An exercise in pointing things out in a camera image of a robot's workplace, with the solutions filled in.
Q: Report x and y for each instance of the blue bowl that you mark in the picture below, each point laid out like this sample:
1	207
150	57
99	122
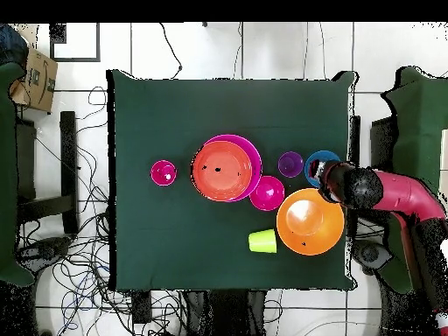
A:
323	155

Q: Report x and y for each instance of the purple cup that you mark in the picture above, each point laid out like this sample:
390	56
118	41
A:
290	166

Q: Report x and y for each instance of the large orange bowl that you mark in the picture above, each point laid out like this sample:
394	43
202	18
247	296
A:
315	238

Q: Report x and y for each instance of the green cup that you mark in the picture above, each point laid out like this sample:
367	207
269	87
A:
262	241

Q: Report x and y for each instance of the wide red-orange bowl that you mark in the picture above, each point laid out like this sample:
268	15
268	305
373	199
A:
220	175

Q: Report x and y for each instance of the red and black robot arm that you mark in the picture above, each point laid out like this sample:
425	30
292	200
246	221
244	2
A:
402	192

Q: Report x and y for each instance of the small crimson bowl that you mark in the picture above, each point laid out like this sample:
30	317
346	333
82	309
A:
267	196

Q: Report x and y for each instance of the large pink bowl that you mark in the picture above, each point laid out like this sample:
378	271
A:
256	157

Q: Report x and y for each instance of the green covered side table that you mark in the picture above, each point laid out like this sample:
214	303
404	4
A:
420	122
7	175

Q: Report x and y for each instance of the crimson cup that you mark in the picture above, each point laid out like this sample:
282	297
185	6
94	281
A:
159	171

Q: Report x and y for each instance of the dark green tablecloth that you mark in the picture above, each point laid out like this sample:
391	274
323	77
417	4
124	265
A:
157	115

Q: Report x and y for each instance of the black power strip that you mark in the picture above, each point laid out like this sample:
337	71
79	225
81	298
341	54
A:
141	308

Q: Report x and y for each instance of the cardboard box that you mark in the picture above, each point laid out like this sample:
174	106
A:
33	82

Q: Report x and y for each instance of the dark blue bag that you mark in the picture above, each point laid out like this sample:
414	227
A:
10	45

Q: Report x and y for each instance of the black pedestal leg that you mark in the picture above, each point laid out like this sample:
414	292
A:
45	250
371	253

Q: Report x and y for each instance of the black wooden frame stand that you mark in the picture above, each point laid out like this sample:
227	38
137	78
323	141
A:
68	157

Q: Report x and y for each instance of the square black floor frame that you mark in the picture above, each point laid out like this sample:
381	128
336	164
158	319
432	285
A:
98	42

